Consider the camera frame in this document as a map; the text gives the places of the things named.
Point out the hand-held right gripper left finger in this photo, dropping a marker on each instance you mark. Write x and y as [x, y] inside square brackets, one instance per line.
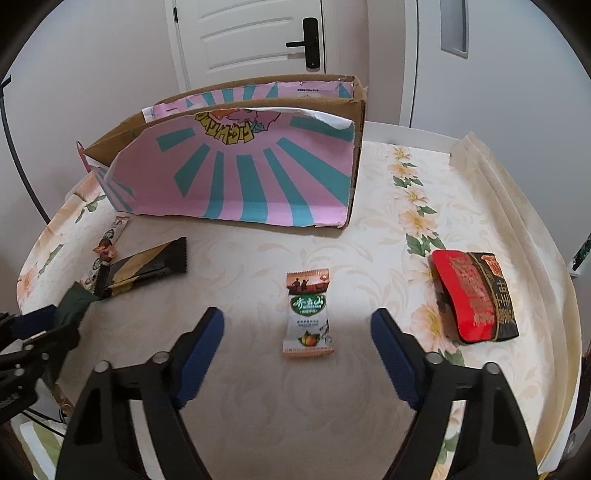
[203, 355]

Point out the dark green snack packet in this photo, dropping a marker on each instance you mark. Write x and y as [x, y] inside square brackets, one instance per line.
[74, 300]

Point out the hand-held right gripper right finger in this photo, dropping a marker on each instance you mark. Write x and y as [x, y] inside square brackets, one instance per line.
[397, 355]

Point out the small white green snack packet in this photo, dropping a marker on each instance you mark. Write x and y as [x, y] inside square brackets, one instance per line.
[308, 318]

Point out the pink striped cardboard box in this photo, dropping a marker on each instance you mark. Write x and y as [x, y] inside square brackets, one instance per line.
[240, 175]

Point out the white door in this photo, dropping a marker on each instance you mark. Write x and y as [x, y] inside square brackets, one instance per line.
[240, 37]

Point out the pink plastic hanger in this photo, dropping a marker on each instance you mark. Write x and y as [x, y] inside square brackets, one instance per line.
[83, 154]

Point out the red black snack packet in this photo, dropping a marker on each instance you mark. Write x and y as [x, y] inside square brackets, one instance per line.
[475, 300]

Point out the white coffee stick packet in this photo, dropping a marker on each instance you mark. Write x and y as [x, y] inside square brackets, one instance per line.
[115, 230]

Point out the small brown candy packet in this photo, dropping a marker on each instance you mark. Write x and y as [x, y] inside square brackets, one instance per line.
[105, 248]

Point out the floral tablecloth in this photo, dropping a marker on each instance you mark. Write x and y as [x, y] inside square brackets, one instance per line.
[360, 258]

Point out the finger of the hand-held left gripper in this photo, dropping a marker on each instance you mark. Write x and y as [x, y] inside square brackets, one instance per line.
[51, 344]
[32, 323]

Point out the black gold snack packet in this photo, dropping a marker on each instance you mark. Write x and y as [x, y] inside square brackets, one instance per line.
[147, 267]

